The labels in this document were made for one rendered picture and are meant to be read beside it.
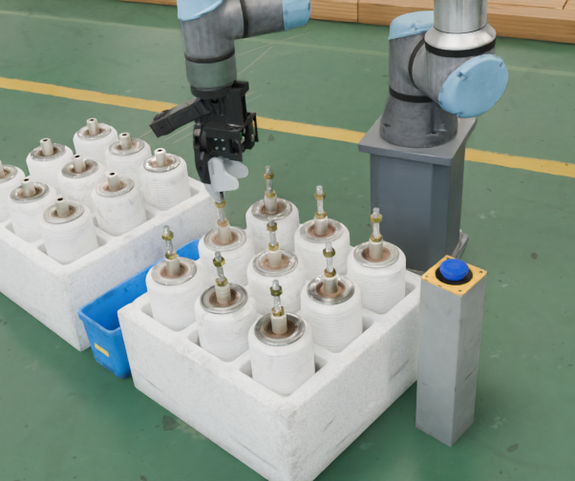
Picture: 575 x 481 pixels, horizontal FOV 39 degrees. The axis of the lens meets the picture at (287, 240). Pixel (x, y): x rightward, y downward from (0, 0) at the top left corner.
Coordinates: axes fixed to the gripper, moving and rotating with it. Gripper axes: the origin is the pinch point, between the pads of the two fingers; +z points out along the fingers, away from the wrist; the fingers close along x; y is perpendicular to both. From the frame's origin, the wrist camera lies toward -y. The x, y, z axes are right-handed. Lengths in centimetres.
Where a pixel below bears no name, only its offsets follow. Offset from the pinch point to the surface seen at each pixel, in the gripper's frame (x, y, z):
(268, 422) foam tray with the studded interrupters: -28.4, 18.8, 20.0
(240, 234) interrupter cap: 1.7, 2.8, 9.0
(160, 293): -15.7, -3.9, 10.2
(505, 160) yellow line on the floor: 85, 39, 34
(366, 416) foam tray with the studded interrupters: -13.0, 29.1, 31.3
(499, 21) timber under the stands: 172, 25, 29
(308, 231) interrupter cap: 5.6, 13.9, 9.1
